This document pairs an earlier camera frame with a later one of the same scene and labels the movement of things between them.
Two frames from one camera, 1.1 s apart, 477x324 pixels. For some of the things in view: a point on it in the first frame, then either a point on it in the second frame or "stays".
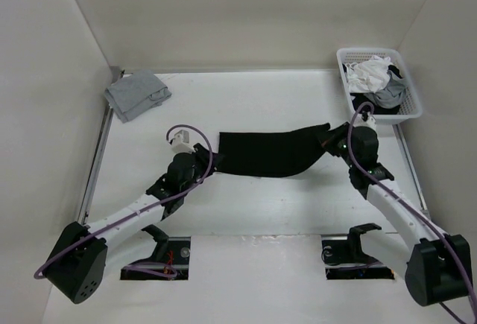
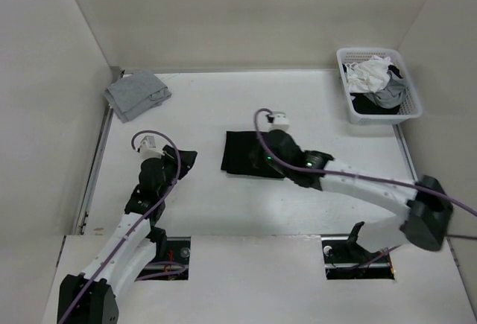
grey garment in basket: [393, 94] stays
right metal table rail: [411, 164] stays
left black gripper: [202, 156] → [187, 161]
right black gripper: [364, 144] → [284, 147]
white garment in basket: [368, 76] stays
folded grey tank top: [135, 93] stays
